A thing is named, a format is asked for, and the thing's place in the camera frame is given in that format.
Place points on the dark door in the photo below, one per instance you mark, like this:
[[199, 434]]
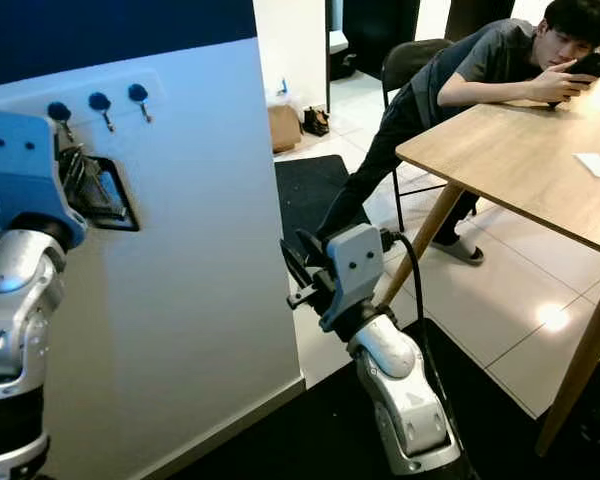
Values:
[[380, 35]]

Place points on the black floor mat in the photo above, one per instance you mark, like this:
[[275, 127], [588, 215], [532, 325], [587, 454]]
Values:
[[305, 195]]

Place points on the black office chair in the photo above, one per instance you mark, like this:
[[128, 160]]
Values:
[[405, 60]]

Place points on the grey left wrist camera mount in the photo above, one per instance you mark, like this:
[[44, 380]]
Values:
[[20, 165]]

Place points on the brown shoes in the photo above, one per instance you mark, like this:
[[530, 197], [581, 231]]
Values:
[[316, 122]]

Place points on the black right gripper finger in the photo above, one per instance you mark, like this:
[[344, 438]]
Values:
[[298, 265], [315, 250]]

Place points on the person in grey shirt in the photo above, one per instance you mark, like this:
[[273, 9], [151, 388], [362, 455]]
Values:
[[480, 60]]

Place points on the black smartphone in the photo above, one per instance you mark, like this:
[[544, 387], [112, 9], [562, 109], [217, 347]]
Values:
[[590, 66]]

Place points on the light wooden table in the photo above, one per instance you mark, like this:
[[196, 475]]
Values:
[[520, 160]]

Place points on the black wall hook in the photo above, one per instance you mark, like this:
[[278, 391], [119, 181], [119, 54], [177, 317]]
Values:
[[59, 110], [137, 91], [99, 100]]

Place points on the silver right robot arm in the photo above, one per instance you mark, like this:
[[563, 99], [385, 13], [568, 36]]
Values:
[[410, 410]]

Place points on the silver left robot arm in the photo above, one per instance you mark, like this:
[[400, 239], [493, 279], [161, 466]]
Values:
[[15, 330]]

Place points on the white paper card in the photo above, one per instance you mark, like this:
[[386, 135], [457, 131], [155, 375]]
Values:
[[595, 165]]

